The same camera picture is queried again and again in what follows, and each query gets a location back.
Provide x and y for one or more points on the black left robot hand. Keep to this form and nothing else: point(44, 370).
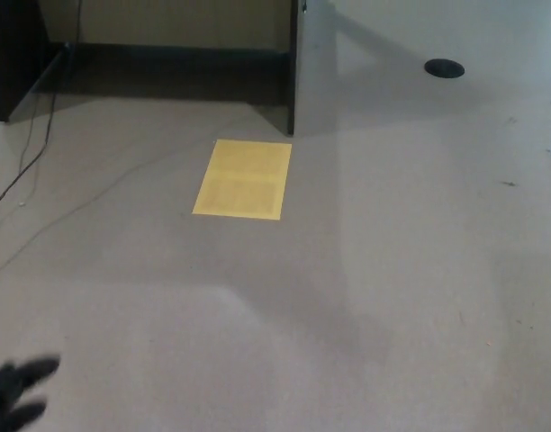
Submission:
point(7, 382)

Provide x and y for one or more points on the yellow paper sheet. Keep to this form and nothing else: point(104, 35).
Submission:
point(242, 179)

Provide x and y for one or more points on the black round floor cover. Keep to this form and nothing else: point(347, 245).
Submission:
point(444, 67)

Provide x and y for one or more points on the dark wooden desk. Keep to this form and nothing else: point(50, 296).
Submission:
point(12, 49)

